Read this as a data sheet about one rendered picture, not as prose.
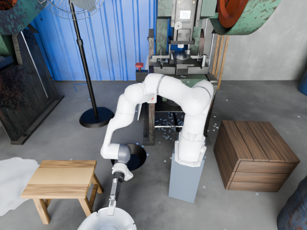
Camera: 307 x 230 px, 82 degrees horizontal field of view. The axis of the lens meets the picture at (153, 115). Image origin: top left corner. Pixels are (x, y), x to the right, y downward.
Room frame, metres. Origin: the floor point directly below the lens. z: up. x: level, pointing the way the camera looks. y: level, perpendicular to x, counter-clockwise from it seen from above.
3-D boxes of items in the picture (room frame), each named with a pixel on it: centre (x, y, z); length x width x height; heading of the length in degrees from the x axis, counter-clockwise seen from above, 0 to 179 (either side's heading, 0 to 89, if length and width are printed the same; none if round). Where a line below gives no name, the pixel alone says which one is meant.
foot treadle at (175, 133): (1.38, -0.22, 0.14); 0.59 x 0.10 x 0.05; 1
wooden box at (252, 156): (0.93, -0.73, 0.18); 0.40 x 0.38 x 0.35; 177
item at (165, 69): (1.52, -0.22, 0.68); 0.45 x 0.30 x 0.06; 91
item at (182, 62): (1.34, -0.22, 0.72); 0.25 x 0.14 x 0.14; 1
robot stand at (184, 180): (0.75, -0.22, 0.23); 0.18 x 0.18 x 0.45; 74
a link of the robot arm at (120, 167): (0.69, 0.19, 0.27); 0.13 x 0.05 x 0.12; 89
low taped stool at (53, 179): (0.62, 0.53, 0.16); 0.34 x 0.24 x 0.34; 90
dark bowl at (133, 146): (1.00, 0.21, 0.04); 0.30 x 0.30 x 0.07
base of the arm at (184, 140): (0.71, -0.21, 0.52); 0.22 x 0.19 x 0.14; 164
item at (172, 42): (1.52, -0.22, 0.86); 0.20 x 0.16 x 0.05; 91
